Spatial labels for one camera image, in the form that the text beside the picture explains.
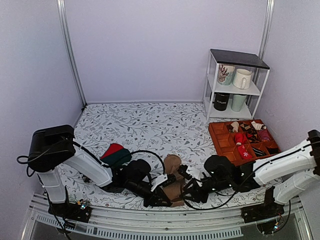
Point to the black folded sock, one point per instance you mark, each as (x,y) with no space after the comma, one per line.
(273,150)

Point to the left aluminium corner post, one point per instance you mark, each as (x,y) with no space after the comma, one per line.
(70,53)

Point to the pale green cup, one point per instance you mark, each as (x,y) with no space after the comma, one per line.
(238,101)

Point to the orange wooden divider tray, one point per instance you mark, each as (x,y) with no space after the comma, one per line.
(224,144)

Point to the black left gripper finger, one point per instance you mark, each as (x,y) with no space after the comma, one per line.
(171,178)
(156,198)

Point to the black striped sock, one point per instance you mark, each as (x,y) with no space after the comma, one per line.
(258,152)

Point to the white ceramic mug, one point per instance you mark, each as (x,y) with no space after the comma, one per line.
(242,78)

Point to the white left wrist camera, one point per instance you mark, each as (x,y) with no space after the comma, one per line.
(159,180)

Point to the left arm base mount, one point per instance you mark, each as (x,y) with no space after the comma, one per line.
(70,211)

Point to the black mug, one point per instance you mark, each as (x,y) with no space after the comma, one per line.
(221,101)

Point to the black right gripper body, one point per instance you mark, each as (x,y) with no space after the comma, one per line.
(225,184)

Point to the aluminium corner post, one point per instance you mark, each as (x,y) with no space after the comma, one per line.
(266,28)
(70,53)

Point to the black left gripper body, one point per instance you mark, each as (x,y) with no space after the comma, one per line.
(133,187)

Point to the red and green sock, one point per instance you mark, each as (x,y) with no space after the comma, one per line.
(114,157)

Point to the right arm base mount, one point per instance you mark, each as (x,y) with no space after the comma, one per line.
(265,210)

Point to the brown argyle sock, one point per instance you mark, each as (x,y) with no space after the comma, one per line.
(250,132)

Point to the coral pattern mug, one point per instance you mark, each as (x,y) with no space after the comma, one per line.
(225,74)

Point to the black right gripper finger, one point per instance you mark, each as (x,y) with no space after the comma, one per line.
(193,192)
(182,170)

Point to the beige patterned sock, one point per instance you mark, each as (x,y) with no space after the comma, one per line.
(233,127)

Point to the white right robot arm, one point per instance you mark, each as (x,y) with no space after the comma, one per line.
(302,162)

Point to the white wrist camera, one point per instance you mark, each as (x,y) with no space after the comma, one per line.
(194,173)
(159,180)

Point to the red rolled sock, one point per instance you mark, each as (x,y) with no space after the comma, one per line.
(240,138)

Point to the tan ribbed sock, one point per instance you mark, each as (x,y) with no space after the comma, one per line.
(173,191)

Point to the red snowflake sock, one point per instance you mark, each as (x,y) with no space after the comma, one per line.
(243,152)

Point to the right aluminium corner post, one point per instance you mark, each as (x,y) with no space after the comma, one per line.
(266,28)

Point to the aluminium front rail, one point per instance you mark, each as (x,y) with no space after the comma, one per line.
(205,222)

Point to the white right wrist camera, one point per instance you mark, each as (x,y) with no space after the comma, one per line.
(194,173)

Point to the white metal shelf rack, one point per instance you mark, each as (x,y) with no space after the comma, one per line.
(254,93)

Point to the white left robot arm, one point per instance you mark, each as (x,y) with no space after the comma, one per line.
(51,147)

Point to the purple rolled sock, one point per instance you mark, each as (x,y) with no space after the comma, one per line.
(264,135)

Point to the floral patterned table mat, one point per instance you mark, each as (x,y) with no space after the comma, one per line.
(180,129)

